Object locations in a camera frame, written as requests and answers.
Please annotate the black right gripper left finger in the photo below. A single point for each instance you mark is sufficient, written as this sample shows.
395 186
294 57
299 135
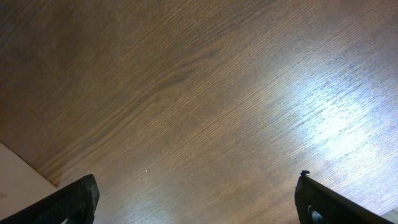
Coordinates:
75 203

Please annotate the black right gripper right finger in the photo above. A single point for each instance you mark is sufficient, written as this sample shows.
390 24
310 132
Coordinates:
316 203

